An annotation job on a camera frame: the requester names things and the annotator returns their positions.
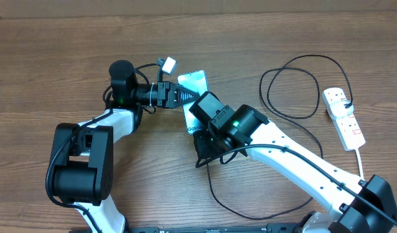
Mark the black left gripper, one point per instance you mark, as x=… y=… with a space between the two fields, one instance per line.
x=168 y=99

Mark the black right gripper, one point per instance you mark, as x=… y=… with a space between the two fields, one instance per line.
x=206 y=150

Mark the Galaxy smartphone blue screen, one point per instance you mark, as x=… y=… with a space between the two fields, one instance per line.
x=196 y=82

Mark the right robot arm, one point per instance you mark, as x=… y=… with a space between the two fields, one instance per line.
x=351 y=204

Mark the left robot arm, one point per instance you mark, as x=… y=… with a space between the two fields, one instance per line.
x=80 y=170

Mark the white charger plug adapter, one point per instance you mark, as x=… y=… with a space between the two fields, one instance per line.
x=341 y=109

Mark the white power strip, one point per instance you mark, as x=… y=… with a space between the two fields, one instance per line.
x=347 y=127

